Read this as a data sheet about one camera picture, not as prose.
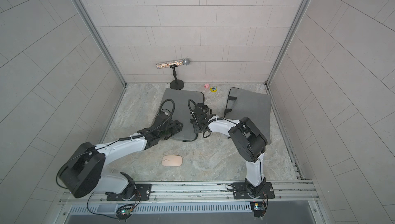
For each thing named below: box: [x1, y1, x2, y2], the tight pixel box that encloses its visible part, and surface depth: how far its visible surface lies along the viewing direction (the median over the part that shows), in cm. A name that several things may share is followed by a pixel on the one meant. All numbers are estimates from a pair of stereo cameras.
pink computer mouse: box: [161, 154, 184, 167], surface depth 82 cm
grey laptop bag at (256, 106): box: [224, 86, 272, 145], surface depth 103 cm
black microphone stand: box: [169, 64, 185, 90], surface depth 117 cm
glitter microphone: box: [155, 57, 191, 69], surface depth 101 cm
